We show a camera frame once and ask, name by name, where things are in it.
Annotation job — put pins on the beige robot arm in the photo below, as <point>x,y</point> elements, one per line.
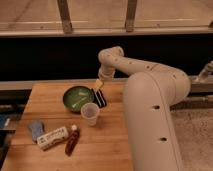
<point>149,92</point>

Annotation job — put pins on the green ceramic bowl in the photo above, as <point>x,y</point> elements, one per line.
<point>75,97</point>

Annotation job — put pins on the black striped eraser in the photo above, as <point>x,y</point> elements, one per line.
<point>99,99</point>

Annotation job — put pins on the left metal frame leg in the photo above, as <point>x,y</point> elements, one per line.
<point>65,16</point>

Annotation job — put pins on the beige and yellow gripper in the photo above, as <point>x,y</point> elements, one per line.
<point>103,75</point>

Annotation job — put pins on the white rectangular box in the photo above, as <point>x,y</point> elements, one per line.
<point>52,138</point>

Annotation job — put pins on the right metal frame leg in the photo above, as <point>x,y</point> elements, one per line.
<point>130,15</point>

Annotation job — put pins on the metal frame leg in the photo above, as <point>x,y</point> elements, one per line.
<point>130,15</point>
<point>65,16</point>

